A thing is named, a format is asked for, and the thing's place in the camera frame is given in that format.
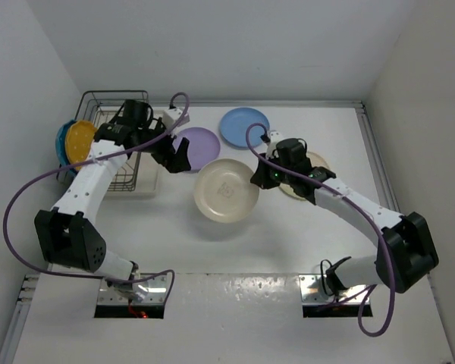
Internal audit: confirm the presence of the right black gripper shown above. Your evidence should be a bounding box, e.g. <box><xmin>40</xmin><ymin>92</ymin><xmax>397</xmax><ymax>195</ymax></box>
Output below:
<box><xmin>252</xmin><ymin>151</ymin><xmax>294</xmax><ymax>190</ymax></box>

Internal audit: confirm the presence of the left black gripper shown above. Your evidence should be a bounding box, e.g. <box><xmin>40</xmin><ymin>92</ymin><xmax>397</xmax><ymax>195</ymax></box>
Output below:
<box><xmin>136</xmin><ymin>118</ymin><xmax>190</xmax><ymax>173</ymax></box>

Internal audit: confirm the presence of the cream plate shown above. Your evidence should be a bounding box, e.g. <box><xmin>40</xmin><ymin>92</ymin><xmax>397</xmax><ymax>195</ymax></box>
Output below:
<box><xmin>193</xmin><ymin>158</ymin><xmax>259</xmax><ymax>224</ymax></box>

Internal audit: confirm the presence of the yellow polka dot plate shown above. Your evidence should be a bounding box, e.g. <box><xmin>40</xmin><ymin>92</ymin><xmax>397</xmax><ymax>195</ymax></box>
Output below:
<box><xmin>64</xmin><ymin>120</ymin><xmax>97</xmax><ymax>164</ymax></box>

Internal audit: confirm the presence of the teal polka dot plate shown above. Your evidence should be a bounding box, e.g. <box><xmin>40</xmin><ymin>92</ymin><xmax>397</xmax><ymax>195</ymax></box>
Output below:
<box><xmin>55</xmin><ymin>120</ymin><xmax>76</xmax><ymax>167</ymax></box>

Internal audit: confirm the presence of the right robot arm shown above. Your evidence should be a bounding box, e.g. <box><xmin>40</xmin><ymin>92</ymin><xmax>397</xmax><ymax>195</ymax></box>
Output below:
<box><xmin>250</xmin><ymin>133</ymin><xmax>439</xmax><ymax>295</ymax></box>

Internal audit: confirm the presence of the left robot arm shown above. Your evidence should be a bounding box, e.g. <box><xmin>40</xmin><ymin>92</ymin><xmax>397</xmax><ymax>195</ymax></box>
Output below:
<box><xmin>34</xmin><ymin>99</ymin><xmax>191</xmax><ymax>301</ymax></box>

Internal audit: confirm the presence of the purple plate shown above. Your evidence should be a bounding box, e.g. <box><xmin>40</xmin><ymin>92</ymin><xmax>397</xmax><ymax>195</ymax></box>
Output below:
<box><xmin>174</xmin><ymin>127</ymin><xmax>221</xmax><ymax>173</ymax></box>

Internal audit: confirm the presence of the cream drip tray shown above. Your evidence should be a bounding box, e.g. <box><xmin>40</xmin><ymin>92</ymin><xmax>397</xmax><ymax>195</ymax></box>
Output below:
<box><xmin>92</xmin><ymin>109</ymin><xmax>168</xmax><ymax>199</ymax></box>

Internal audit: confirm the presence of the beige green leaf plate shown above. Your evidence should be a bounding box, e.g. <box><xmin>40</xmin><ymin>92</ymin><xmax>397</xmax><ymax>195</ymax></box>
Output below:
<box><xmin>279</xmin><ymin>152</ymin><xmax>330</xmax><ymax>201</ymax></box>

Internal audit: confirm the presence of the blue plate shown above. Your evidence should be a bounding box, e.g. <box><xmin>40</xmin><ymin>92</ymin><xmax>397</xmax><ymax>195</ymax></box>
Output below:
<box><xmin>219</xmin><ymin>107</ymin><xmax>270</xmax><ymax>149</ymax></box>

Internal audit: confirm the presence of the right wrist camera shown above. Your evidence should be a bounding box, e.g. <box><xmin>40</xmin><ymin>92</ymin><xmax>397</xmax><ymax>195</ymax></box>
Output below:
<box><xmin>262</xmin><ymin>130</ymin><xmax>284</xmax><ymax>146</ymax></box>

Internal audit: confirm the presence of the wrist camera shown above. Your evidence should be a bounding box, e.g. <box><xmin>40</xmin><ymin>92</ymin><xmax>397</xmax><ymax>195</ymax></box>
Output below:
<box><xmin>162</xmin><ymin>108</ymin><xmax>190</xmax><ymax>129</ymax></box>
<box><xmin>262</xmin><ymin>130</ymin><xmax>284</xmax><ymax>146</ymax></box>

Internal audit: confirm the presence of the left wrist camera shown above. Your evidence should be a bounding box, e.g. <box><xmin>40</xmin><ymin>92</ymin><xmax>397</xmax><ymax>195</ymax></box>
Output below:
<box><xmin>162</xmin><ymin>108</ymin><xmax>190</xmax><ymax>129</ymax></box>

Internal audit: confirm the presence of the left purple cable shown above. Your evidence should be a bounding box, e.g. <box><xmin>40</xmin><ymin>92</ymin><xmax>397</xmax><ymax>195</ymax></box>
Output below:
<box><xmin>2</xmin><ymin>92</ymin><xmax>193</xmax><ymax>295</ymax></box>

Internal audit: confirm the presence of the purple cable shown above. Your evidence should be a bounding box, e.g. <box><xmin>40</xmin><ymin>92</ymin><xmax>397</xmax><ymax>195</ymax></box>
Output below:
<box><xmin>2</xmin><ymin>92</ymin><xmax>193</xmax><ymax>295</ymax></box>
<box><xmin>246</xmin><ymin>123</ymin><xmax>397</xmax><ymax>337</ymax></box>

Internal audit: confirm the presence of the grey wire dish rack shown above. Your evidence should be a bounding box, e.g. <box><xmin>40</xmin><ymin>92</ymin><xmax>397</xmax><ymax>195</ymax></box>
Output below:
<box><xmin>55</xmin><ymin>89</ymin><xmax>150</xmax><ymax>193</ymax></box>

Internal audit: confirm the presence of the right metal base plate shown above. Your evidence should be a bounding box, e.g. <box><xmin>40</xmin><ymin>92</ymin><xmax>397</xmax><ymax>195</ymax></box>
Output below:
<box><xmin>299</xmin><ymin>274</ymin><xmax>368</xmax><ymax>306</ymax></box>

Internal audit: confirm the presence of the metal base plate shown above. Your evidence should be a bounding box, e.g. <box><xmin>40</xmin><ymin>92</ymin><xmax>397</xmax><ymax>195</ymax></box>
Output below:
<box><xmin>97</xmin><ymin>275</ymin><xmax>168</xmax><ymax>306</ymax></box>
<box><xmin>299</xmin><ymin>274</ymin><xmax>368</xmax><ymax>306</ymax></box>

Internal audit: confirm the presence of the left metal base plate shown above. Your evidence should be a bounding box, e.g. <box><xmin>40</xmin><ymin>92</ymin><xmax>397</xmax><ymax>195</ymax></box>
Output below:
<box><xmin>97</xmin><ymin>275</ymin><xmax>168</xmax><ymax>306</ymax></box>

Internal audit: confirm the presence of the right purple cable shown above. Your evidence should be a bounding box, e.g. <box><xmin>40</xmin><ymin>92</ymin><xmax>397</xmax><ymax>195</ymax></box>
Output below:
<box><xmin>246</xmin><ymin>123</ymin><xmax>397</xmax><ymax>337</ymax></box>

